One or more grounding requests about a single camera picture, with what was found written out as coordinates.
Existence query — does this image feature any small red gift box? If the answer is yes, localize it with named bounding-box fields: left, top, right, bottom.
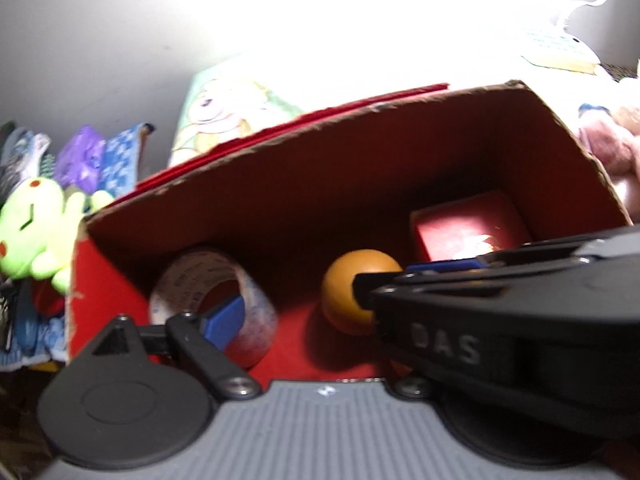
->
left=410, top=191, right=533, bottom=263

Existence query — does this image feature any purple packet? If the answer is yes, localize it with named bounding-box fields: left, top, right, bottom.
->
left=54, top=126, right=109, bottom=196

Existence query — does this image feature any printed tape roll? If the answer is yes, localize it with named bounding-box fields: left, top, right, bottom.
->
left=149, top=249, right=279, bottom=368

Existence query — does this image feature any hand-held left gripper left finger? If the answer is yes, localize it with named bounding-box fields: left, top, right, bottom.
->
left=91, top=294, right=262, bottom=402

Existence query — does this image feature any red satin cloth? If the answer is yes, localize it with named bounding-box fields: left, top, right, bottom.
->
left=30, top=280, right=68, bottom=317

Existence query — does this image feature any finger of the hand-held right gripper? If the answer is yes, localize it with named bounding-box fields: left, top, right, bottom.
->
left=404, top=225, right=640, bottom=277
left=351, top=267, right=508, bottom=311

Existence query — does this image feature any green frog plush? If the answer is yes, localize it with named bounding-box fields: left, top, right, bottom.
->
left=0, top=176, right=114, bottom=294

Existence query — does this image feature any pink plush toy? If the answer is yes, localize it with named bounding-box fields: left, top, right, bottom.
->
left=577, top=104, right=640, bottom=177

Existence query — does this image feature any blue patterned cloth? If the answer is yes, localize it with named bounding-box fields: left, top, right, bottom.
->
left=0, top=122, right=157, bottom=372

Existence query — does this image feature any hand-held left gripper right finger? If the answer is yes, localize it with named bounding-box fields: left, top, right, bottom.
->
left=394, top=376, right=435, bottom=402

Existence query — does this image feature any wooden gourd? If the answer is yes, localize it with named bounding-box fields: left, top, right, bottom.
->
left=321, top=249, right=403, bottom=336

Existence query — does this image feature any red cardboard box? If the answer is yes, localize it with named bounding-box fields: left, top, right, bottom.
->
left=65, top=80, right=633, bottom=386

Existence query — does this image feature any dark green clothing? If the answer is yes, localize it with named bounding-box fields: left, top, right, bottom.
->
left=0, top=122, right=53, bottom=196

